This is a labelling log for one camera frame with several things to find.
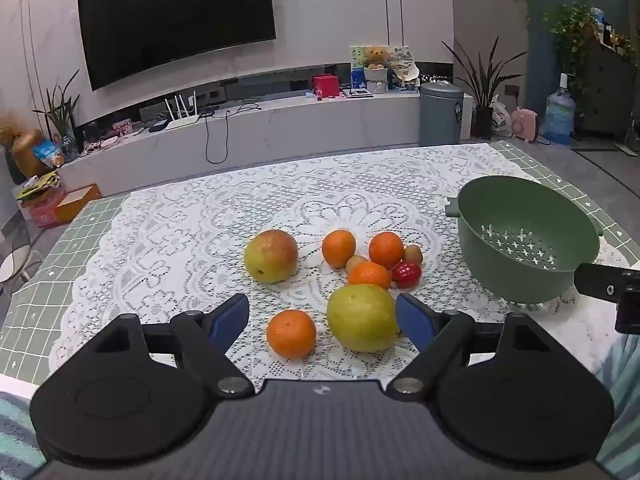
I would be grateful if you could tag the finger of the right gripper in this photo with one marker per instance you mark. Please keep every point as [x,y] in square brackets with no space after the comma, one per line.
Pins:
[607,283]

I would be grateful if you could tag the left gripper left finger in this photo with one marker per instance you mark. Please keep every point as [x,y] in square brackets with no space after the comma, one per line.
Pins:
[203,340]

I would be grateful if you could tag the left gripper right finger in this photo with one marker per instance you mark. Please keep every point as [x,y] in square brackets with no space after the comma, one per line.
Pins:
[439,338]

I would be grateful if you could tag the yellow-green pear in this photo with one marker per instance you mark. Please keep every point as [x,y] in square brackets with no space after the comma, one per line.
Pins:
[362,318]

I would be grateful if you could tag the orange mandarin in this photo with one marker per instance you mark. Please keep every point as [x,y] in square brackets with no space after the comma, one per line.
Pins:
[291,334]
[370,273]

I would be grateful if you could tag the green colander bowl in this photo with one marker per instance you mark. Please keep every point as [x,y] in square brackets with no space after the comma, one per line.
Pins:
[521,240]

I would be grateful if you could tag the red-green apple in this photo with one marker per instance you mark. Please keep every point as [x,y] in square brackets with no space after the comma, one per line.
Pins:
[271,257]

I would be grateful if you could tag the red tomato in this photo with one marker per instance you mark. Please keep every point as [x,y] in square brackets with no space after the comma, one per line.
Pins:
[407,274]

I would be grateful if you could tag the right brown kiwi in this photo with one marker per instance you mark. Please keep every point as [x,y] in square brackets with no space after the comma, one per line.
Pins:
[413,254]

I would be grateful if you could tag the brown kiwi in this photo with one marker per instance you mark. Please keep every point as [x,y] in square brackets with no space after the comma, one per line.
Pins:
[413,254]
[354,261]

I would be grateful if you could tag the right back orange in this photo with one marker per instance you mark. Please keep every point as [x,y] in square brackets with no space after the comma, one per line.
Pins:
[386,249]

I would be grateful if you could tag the orange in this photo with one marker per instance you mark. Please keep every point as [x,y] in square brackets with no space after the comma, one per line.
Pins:
[338,247]
[386,249]

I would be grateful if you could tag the left brown kiwi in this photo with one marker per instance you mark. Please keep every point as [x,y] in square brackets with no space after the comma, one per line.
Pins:
[354,261]

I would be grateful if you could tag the left back orange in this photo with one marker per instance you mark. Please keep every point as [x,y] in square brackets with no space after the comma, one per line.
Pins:
[338,247]

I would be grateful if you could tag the white lace tablecloth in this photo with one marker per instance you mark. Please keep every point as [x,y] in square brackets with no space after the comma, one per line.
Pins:
[300,219]

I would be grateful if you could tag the blue water jug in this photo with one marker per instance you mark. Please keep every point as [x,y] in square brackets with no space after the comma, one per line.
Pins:
[560,114]

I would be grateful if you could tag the pink piggy heater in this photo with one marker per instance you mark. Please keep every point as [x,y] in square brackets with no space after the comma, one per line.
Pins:
[524,124]

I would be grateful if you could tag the orange cardboard box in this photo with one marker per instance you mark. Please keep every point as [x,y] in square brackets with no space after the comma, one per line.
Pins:
[71,205]

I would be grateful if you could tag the white plastic bag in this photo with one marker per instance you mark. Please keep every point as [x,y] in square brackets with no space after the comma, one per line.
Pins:
[501,122]

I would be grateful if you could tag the dark drawer cabinet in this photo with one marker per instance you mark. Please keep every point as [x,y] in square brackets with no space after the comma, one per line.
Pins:
[608,100]

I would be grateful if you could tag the white tv cabinet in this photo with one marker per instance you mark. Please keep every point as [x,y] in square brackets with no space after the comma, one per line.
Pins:
[250,135]

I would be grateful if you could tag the white wifi router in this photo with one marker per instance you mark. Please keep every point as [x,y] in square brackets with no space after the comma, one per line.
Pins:
[182,111]

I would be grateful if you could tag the grey trash bin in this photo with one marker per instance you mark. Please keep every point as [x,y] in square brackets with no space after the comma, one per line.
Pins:
[441,107]

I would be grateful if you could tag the potted long-leaf plant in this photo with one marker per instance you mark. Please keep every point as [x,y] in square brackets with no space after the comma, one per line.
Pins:
[483,79]

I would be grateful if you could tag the trailing green plant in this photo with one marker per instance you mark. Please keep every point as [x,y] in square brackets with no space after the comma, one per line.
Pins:
[573,28]

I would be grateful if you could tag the golden vase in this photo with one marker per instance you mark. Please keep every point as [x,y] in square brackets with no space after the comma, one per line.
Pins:
[24,156]

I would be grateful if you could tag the left potted plant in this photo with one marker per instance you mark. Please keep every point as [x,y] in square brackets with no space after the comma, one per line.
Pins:
[59,110]

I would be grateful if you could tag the red box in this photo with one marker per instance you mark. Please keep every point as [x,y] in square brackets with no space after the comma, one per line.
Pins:
[326,86]

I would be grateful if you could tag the teddy bear toy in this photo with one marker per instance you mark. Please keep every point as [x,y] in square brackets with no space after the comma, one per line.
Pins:
[375,58]

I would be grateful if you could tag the black wall television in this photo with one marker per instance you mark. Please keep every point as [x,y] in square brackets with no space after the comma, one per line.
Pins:
[122,38]

